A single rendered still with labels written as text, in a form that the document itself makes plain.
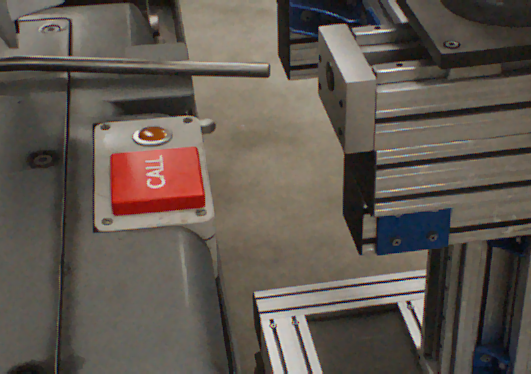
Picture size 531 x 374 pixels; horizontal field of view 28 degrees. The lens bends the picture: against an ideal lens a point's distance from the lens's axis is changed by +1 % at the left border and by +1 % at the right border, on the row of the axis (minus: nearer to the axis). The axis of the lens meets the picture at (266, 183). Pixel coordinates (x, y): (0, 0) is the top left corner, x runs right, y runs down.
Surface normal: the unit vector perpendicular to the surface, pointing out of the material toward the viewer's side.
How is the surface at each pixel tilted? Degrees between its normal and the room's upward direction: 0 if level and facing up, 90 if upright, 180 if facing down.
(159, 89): 0
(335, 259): 0
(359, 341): 0
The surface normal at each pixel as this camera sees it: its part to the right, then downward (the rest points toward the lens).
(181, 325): 0.14, -0.83
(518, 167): 0.18, 0.55
